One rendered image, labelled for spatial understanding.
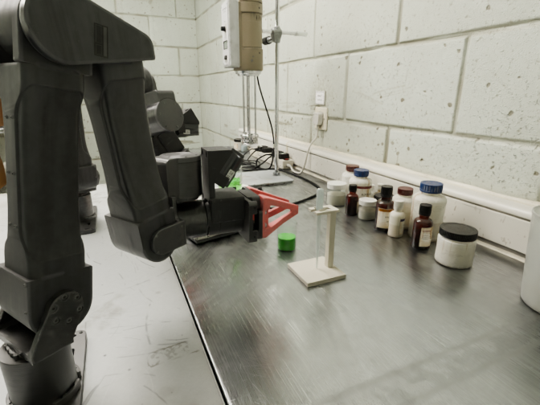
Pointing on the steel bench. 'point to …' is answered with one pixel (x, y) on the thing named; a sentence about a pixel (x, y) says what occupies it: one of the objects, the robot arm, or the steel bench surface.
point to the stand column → (276, 90)
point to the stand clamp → (279, 34)
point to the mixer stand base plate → (259, 178)
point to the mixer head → (243, 36)
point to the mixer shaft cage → (249, 115)
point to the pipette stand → (308, 267)
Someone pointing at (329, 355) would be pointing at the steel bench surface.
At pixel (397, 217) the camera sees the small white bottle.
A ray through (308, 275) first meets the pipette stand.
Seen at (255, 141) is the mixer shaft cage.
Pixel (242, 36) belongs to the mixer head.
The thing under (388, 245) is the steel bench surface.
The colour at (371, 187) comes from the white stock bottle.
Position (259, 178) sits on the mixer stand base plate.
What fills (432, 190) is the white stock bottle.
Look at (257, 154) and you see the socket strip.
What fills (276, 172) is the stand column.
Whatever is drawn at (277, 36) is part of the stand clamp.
